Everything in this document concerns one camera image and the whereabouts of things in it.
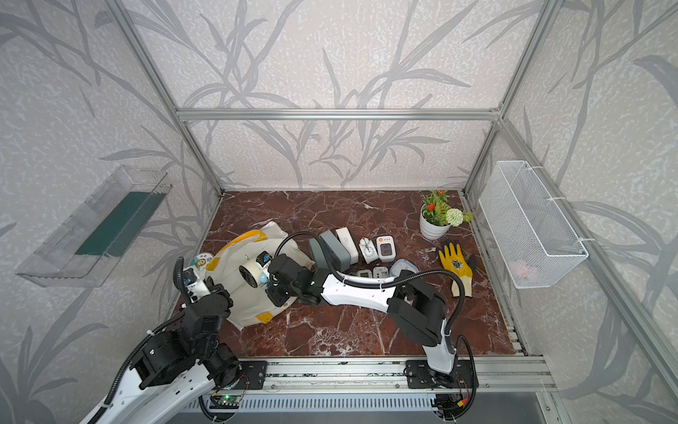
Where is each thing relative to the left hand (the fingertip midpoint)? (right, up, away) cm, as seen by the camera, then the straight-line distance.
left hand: (217, 280), depth 71 cm
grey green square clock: (+26, +5, +12) cm, 29 cm away
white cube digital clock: (+41, -3, +20) cm, 46 cm away
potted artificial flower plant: (+67, +17, +23) cm, 73 cm away
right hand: (+11, -3, +8) cm, 14 cm away
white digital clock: (+36, +7, +24) cm, 43 cm away
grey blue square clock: (+33, +5, +6) cm, 34 cm away
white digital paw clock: (+49, +5, +27) cm, 56 cm away
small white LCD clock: (+47, -2, +20) cm, 51 cm away
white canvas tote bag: (+5, -11, +10) cm, 15 cm away
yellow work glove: (+75, -1, +23) cm, 78 cm away
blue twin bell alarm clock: (+9, 0, +4) cm, 10 cm away
